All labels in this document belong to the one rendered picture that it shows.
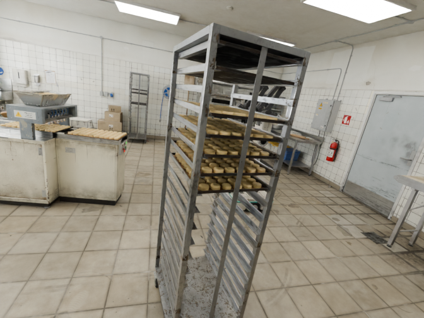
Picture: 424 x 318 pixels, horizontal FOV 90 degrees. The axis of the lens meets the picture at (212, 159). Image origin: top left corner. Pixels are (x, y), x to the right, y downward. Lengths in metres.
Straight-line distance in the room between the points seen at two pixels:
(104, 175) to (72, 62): 4.60
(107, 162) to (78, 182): 0.45
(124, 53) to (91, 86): 1.27
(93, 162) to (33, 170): 0.60
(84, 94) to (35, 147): 4.23
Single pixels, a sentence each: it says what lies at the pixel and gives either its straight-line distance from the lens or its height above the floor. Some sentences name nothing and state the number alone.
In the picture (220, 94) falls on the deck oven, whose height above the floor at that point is 1.60.
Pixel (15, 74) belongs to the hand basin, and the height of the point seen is 1.34.
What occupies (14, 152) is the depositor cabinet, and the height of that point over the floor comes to 0.68.
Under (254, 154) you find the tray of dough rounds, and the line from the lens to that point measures 1.08.
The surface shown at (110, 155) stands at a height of 0.70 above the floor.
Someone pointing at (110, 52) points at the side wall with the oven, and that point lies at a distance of 6.90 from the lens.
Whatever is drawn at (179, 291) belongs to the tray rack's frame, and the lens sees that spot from 1.33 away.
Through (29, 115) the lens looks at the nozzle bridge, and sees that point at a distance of 2.90.
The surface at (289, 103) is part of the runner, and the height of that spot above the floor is 1.59.
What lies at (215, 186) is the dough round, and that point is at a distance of 1.05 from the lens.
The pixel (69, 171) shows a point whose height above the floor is 0.43.
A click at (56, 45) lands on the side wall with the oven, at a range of 7.23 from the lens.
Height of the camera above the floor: 1.58
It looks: 17 degrees down
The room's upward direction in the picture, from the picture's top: 9 degrees clockwise
